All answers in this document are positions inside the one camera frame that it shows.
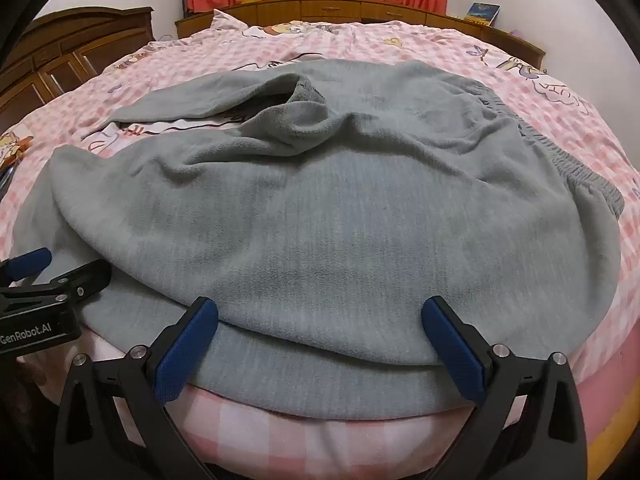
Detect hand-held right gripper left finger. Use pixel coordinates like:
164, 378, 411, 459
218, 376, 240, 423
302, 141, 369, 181
52, 296, 219, 480

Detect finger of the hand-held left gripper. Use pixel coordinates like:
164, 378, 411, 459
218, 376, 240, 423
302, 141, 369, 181
0, 260, 113, 313
0, 247, 53, 287

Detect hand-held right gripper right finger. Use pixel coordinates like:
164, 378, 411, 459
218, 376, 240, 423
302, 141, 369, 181
421, 296, 588, 480

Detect grey pants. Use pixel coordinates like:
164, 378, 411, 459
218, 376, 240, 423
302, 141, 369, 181
10, 58, 626, 420

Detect wooden headboard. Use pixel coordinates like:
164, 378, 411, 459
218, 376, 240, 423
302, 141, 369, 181
0, 6, 155, 118

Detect pink checked bedsheet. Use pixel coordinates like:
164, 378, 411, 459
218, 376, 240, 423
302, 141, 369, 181
0, 10, 640, 480

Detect blue book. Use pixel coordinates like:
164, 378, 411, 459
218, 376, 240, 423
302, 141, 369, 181
464, 2, 502, 27

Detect low wooden cabinet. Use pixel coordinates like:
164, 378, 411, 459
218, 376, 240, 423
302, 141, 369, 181
174, 0, 547, 71

